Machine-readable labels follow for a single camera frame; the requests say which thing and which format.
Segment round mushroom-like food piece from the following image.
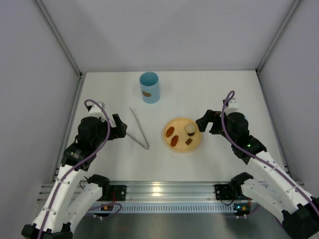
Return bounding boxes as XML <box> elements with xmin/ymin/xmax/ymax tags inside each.
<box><xmin>184</xmin><ymin>123</ymin><xmax>196</xmax><ymax>136</ymax></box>

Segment metal tongs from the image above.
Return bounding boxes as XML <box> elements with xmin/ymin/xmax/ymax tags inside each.
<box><xmin>126</xmin><ymin>107</ymin><xmax>150</xmax><ymax>150</ymax></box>

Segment fried cutlet piece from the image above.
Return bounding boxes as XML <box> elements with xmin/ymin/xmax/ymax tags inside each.
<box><xmin>165</xmin><ymin>126</ymin><xmax>174</xmax><ymax>137</ymax></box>
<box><xmin>170</xmin><ymin>135</ymin><xmax>178</xmax><ymax>147</ymax></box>

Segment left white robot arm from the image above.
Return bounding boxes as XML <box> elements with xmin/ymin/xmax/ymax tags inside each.
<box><xmin>21</xmin><ymin>114</ymin><xmax>127</xmax><ymax>239</ymax></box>

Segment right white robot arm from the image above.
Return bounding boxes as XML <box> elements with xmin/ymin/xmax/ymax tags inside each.
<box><xmin>196</xmin><ymin>110</ymin><xmax>319</xmax><ymax>239</ymax></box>

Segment yellow round plate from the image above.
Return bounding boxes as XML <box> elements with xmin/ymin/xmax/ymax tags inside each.
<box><xmin>162</xmin><ymin>118</ymin><xmax>202</xmax><ymax>153</ymax></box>

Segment light blue cylindrical container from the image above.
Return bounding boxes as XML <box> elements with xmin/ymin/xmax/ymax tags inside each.
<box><xmin>140</xmin><ymin>72</ymin><xmax>160</xmax><ymax>104</ymax></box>

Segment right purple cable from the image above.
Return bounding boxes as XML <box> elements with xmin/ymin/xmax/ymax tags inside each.
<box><xmin>221</xmin><ymin>90</ymin><xmax>319</xmax><ymax>217</ymax></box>

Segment purple cable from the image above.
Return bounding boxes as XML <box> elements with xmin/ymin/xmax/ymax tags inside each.
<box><xmin>37</xmin><ymin>99</ymin><xmax>123</xmax><ymax>239</ymax></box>
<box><xmin>221</xmin><ymin>90</ymin><xmax>319</xmax><ymax>217</ymax></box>

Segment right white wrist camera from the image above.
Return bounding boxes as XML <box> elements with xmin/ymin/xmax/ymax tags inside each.
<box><xmin>224</xmin><ymin>99</ymin><xmax>239</xmax><ymax>115</ymax></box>

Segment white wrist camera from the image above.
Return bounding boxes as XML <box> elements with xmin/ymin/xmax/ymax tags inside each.
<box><xmin>224</xmin><ymin>99</ymin><xmax>239</xmax><ymax>115</ymax></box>
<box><xmin>88</xmin><ymin>102</ymin><xmax>105</xmax><ymax>119</ymax></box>

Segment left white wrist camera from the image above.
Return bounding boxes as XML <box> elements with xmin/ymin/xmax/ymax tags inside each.
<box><xmin>88</xmin><ymin>102</ymin><xmax>105</xmax><ymax>119</ymax></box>

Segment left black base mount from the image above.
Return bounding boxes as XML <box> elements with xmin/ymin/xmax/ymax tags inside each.
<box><xmin>99</xmin><ymin>185</ymin><xmax>127</xmax><ymax>202</ymax></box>

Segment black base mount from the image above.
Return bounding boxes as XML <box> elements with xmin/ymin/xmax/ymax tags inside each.
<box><xmin>99</xmin><ymin>185</ymin><xmax>127</xmax><ymax>202</ymax></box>
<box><xmin>214</xmin><ymin>184</ymin><xmax>237</xmax><ymax>201</ymax></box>

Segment aluminium mounting rail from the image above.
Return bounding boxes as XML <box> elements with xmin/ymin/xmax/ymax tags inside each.
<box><xmin>37</xmin><ymin>181</ymin><xmax>306</xmax><ymax>203</ymax></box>

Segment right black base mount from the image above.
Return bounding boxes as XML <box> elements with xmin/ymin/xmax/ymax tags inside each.
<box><xmin>214</xmin><ymin>184</ymin><xmax>237</xmax><ymax>201</ymax></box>

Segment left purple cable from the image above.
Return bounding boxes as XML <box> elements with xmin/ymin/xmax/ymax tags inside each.
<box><xmin>37</xmin><ymin>99</ymin><xmax>123</xmax><ymax>239</ymax></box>

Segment white slotted cable duct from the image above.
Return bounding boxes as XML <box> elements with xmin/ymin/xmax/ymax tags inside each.
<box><xmin>86</xmin><ymin>203</ymin><xmax>237</xmax><ymax>214</ymax></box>

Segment left aluminium frame post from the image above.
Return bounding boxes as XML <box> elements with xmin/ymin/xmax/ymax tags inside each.
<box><xmin>32</xmin><ymin>0</ymin><xmax>84</xmax><ymax>77</ymax></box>

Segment aluminium frame post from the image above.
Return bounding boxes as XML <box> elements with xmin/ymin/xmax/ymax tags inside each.
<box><xmin>256</xmin><ymin>0</ymin><xmax>304</xmax><ymax>74</ymax></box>
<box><xmin>32</xmin><ymin>0</ymin><xmax>84</xmax><ymax>77</ymax></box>

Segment right aluminium frame post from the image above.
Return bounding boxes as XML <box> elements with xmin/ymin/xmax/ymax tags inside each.
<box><xmin>256</xmin><ymin>0</ymin><xmax>304</xmax><ymax>74</ymax></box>

